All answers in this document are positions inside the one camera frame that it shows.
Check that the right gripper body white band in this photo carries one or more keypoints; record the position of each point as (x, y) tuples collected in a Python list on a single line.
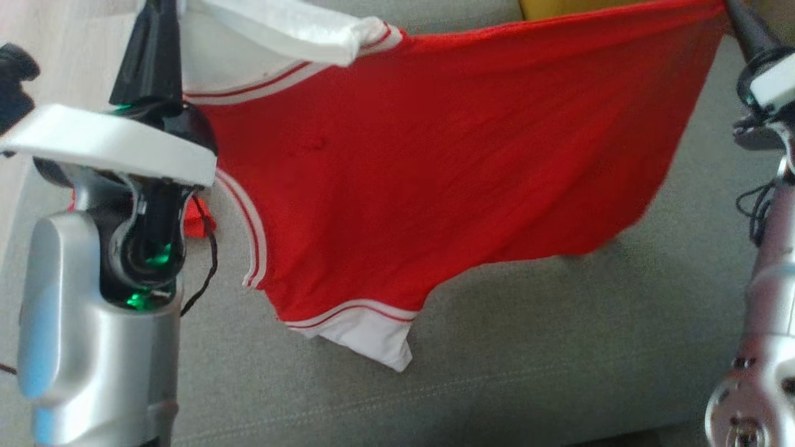
[(776, 87)]

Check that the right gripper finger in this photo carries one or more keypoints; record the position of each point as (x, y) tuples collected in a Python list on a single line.
[(742, 31), (758, 28)]

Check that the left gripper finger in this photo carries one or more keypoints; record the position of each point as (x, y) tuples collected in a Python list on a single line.
[(140, 56), (169, 56)]

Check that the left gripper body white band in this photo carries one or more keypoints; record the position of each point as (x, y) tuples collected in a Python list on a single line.
[(93, 139)]

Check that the red white-trimmed shorts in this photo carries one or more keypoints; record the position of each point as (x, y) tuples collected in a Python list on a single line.
[(197, 222)]

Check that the red basketball jersey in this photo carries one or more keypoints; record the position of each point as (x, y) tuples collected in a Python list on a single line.
[(435, 155)]

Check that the yellow sofa cushion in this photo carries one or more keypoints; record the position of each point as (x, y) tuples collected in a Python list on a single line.
[(559, 7)]

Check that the grey fabric sofa seat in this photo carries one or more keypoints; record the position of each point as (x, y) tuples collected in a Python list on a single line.
[(497, 372)]

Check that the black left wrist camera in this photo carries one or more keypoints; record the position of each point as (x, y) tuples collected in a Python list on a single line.
[(15, 74)]

